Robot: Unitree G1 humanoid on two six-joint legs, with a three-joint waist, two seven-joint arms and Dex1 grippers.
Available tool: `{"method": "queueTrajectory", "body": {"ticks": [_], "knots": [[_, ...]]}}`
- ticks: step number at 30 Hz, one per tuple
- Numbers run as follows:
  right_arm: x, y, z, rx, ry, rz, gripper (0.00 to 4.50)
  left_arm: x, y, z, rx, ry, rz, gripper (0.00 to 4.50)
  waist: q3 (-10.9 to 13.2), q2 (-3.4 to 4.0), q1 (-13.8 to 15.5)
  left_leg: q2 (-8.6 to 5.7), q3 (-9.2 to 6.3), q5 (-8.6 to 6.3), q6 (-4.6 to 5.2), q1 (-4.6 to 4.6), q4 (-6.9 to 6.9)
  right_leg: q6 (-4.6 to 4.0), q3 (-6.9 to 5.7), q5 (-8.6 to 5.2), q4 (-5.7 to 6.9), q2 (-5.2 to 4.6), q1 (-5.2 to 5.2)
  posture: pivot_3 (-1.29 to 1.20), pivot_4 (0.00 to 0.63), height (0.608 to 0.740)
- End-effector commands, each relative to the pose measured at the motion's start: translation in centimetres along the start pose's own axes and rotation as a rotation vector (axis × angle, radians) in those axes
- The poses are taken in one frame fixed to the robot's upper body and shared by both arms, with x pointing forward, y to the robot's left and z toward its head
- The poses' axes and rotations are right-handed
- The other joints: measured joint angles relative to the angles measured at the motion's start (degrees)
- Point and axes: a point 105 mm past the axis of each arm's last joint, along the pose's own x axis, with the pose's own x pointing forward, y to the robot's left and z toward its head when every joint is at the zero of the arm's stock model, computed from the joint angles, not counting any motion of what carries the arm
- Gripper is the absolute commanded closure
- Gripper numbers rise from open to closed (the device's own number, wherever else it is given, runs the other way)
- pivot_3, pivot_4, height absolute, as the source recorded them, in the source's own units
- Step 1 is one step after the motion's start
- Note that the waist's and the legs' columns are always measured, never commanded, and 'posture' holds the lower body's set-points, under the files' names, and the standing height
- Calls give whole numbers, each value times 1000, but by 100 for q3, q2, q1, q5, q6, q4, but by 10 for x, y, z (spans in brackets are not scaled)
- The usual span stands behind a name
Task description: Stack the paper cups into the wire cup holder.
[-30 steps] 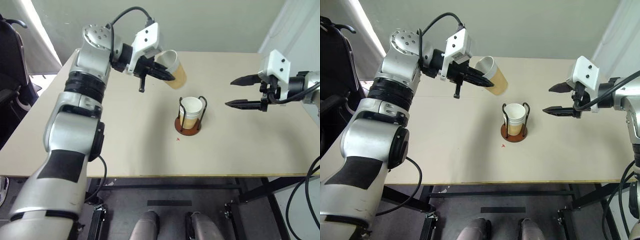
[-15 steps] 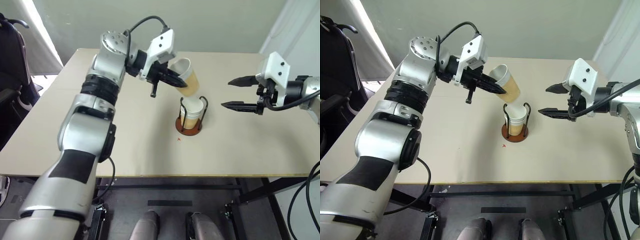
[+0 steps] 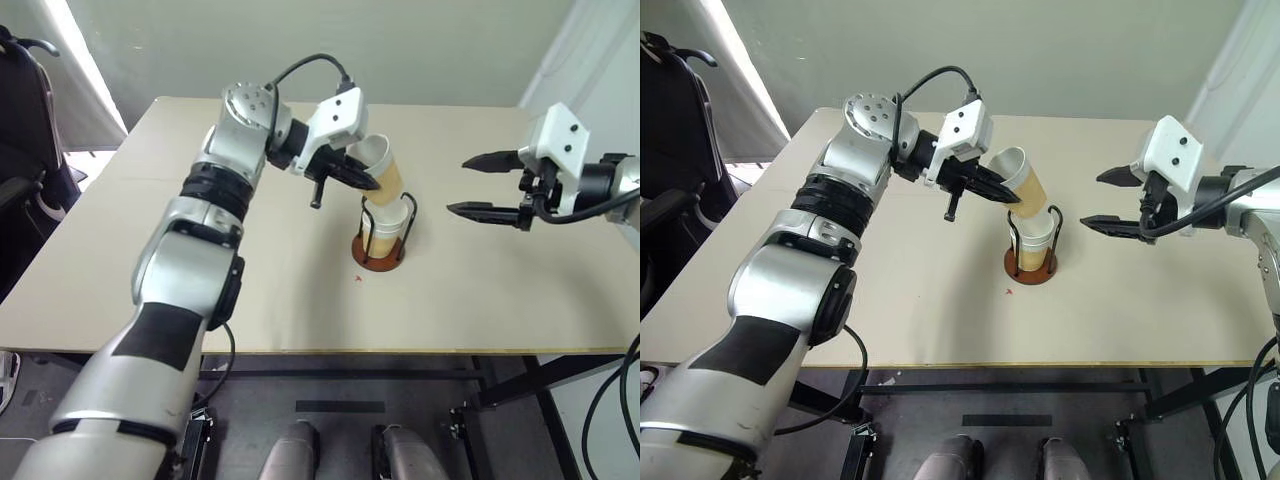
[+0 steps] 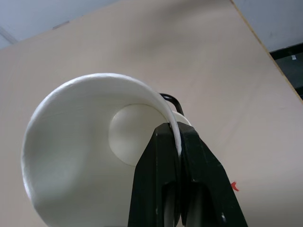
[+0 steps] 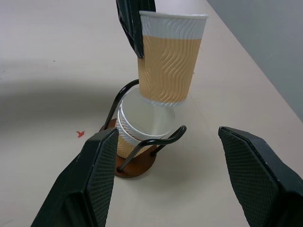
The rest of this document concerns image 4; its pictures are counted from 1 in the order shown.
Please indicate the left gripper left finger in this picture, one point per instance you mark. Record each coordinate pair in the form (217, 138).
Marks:
(154, 177)

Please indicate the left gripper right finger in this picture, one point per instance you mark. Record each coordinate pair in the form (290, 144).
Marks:
(206, 184)

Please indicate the yellow paper cup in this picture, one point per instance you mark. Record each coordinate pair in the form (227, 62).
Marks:
(71, 142)

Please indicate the small red mark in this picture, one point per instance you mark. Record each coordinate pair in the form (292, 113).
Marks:
(234, 186)

